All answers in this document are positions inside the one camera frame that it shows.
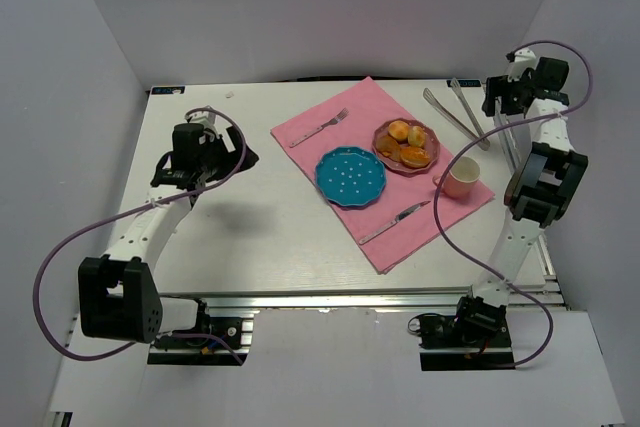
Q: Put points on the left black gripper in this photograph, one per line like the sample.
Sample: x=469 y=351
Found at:
x=232 y=148

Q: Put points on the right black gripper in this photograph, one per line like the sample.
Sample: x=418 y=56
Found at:
x=498 y=98

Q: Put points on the metal tongs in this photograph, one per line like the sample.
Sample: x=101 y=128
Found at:
x=449 y=100

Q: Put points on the round bread bun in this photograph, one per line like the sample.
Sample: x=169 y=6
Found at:
x=399 y=130
x=416 y=136

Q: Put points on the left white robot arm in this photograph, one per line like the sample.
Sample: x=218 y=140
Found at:
x=118 y=296

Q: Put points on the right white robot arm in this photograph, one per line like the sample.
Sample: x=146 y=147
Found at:
x=540 y=189

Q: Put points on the right blue table label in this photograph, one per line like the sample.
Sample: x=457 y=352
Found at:
x=465 y=83

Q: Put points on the blue table label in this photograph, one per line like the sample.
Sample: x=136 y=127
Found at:
x=167 y=90
x=465 y=83

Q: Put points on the blue dotted plate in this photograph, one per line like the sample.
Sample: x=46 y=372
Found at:
x=350 y=177

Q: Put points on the pink mug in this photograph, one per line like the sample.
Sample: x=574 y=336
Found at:
x=461 y=178

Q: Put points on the silver fork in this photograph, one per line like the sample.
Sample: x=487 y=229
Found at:
x=332 y=122

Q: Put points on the left blue table label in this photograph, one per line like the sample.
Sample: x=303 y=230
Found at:
x=167 y=90

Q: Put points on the glazed orange pastry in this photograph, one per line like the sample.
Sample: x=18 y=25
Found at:
x=414 y=158

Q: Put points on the pink dotted plate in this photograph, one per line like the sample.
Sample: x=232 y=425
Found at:
x=432 y=147

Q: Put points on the flat brown pastry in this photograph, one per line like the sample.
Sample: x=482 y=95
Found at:
x=387 y=146

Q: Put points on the pink cloth placemat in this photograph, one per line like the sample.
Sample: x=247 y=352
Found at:
x=389 y=215

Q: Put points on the silver table knife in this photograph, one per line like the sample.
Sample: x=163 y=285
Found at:
x=394 y=221

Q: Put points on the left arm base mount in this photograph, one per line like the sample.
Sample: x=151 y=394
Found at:
x=220 y=337

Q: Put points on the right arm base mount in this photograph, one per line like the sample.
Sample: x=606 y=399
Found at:
x=442 y=348

